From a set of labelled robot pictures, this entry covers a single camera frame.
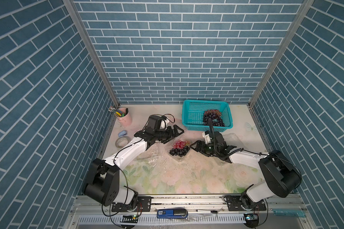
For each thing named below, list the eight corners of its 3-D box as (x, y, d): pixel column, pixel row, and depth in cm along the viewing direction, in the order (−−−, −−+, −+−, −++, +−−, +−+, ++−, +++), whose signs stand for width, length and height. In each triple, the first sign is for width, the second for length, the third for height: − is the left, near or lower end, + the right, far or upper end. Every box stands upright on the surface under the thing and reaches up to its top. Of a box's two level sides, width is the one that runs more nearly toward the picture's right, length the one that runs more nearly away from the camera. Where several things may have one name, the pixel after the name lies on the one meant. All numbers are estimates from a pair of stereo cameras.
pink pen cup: (120, 127, 108) (114, 116, 99) (123, 118, 114) (118, 107, 105) (130, 127, 108) (125, 116, 99) (133, 118, 114) (128, 107, 105)
